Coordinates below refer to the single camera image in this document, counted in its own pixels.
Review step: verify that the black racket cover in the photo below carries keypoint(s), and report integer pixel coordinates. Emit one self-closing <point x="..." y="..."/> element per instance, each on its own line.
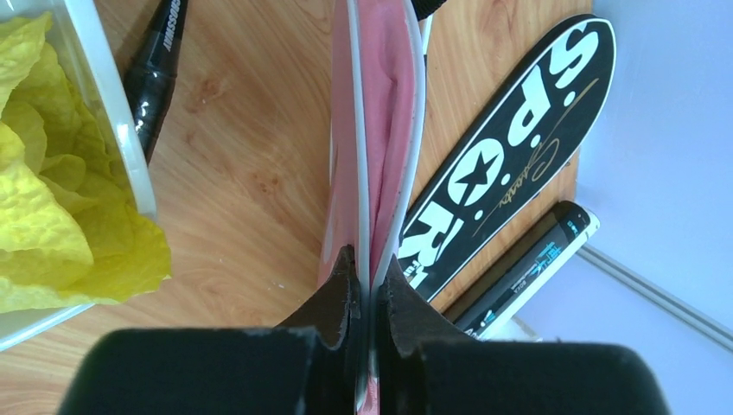
<point x="525" y="134"/>

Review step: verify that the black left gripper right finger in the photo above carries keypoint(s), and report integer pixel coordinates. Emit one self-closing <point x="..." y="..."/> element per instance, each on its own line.
<point x="427" y="365"/>

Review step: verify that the yellow white cabbage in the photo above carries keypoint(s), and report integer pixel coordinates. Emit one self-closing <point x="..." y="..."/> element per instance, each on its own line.
<point x="70" y="231"/>

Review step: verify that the pink racket cover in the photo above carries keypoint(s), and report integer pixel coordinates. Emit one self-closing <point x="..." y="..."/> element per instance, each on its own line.
<point x="378" y="82"/>

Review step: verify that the black shuttlecock tube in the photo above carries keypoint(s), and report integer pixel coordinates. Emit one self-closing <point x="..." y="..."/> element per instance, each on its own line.
<point x="467" y="307"/>

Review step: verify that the white shuttlecock tube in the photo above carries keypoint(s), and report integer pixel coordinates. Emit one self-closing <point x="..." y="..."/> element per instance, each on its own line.
<point x="524" y="279"/>

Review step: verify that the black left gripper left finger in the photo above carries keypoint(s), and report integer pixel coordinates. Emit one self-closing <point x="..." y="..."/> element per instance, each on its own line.
<point x="307" y="364"/>

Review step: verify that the black silver racket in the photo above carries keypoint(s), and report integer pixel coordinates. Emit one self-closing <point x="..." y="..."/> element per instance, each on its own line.
<point x="149" y="81"/>

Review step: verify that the white vegetable tray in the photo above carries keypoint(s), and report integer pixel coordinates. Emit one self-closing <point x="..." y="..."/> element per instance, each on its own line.
<point x="84" y="53"/>

